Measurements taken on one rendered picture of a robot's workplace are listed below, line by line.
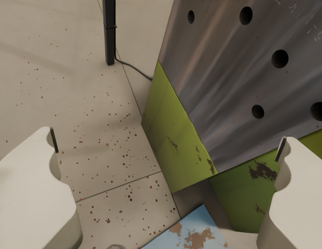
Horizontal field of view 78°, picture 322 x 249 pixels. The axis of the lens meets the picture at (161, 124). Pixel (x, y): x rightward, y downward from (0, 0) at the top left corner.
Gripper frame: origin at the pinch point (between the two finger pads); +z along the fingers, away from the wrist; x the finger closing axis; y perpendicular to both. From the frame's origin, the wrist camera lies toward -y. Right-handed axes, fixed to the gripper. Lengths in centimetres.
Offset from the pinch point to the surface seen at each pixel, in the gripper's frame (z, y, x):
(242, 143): 21.7, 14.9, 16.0
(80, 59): 105, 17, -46
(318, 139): 27.7, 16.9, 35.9
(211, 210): 52, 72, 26
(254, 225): 38, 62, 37
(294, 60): 15.5, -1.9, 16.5
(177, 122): 45, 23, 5
